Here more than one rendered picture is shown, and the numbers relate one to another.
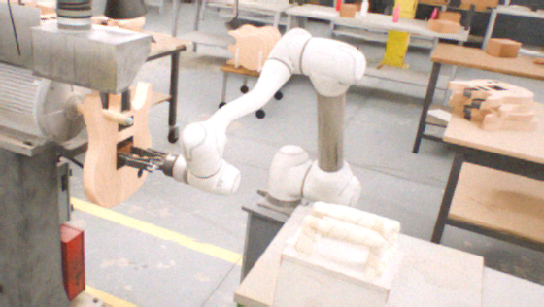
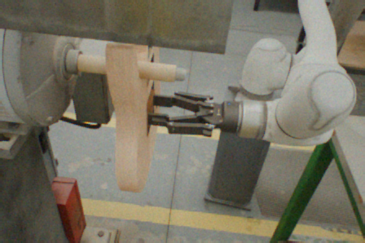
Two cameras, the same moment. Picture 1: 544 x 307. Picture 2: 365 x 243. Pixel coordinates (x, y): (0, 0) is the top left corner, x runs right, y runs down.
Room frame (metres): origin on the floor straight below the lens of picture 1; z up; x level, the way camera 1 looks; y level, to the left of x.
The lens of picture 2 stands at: (1.09, 0.45, 1.58)
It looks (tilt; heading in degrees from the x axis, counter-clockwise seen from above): 41 degrees down; 337
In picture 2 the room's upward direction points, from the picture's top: 6 degrees clockwise
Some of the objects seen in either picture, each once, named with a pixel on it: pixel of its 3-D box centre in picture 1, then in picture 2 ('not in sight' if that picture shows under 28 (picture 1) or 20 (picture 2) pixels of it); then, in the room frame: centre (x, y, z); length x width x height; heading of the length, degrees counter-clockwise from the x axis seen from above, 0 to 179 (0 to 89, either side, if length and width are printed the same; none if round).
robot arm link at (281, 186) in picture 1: (289, 171); (266, 64); (2.12, -0.34, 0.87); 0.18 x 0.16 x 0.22; 58
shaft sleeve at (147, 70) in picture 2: (103, 114); (128, 68); (1.61, 0.36, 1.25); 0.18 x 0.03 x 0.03; 66
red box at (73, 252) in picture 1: (54, 251); (44, 205); (1.92, 0.64, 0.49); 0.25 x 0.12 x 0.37; 66
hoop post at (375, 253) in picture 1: (374, 259); not in sight; (1.07, -0.40, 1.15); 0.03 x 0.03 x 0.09
